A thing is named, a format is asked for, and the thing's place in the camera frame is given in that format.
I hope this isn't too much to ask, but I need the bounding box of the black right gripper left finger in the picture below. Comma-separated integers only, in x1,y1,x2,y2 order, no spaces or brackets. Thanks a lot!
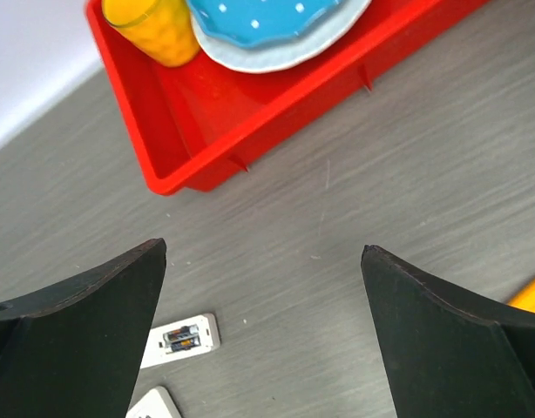
0,239,166,417

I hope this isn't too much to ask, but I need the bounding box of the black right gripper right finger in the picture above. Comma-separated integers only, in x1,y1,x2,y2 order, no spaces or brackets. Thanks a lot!
361,246,535,417

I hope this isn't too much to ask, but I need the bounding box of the white remote with batteries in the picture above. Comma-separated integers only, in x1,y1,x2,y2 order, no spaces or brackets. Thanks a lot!
140,313,220,369

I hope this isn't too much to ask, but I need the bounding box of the yellow handled screwdriver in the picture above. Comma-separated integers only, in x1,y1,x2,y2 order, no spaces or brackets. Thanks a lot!
508,278,535,313

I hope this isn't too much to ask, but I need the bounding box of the red plastic tray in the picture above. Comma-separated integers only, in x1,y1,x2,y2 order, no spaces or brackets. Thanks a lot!
85,1,480,196

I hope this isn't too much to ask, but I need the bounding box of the yellow plastic cup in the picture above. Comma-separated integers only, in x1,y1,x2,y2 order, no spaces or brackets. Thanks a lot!
101,0,200,67

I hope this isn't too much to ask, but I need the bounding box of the pale grey plate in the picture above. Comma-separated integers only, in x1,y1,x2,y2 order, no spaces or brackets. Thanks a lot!
192,1,370,74

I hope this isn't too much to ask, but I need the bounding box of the blue dotted plate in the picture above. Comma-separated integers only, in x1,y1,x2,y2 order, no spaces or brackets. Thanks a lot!
187,0,341,49

